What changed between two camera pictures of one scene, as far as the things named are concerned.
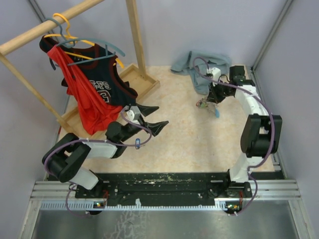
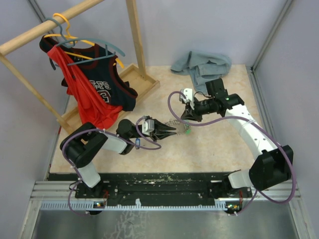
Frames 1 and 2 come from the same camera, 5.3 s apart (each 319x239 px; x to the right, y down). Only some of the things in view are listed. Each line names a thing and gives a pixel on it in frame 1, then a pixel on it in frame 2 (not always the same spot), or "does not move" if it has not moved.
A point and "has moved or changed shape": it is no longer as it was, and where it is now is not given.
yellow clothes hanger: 73,39 does not move
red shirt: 95,113 does not move
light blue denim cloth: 197,64 does not move
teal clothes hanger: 69,43 does not move
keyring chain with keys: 202,103 has moved or changed shape
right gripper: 212,96 to 190,114
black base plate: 118,188 does not move
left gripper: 155,127 to 159,126
